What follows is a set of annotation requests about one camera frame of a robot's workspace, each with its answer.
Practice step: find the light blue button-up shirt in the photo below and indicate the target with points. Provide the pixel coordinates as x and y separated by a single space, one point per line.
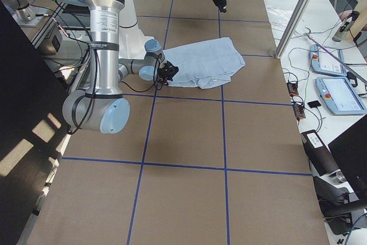
206 64

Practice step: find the orange terminal block strip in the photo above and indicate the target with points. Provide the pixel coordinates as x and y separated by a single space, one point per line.
296 100

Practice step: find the small black square pad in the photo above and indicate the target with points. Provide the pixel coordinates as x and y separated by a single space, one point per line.
314 104

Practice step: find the black monitor panel left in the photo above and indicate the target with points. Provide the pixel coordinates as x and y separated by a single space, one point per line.
32 126

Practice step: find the blue white teach pendant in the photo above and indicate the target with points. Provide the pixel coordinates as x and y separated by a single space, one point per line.
339 96

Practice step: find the black monitor right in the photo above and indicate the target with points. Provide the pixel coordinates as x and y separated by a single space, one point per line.
349 152

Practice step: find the aluminium frame post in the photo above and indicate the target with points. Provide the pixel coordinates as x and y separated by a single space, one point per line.
290 28

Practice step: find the grey robot pedestal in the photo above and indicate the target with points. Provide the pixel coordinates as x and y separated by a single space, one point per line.
23 13

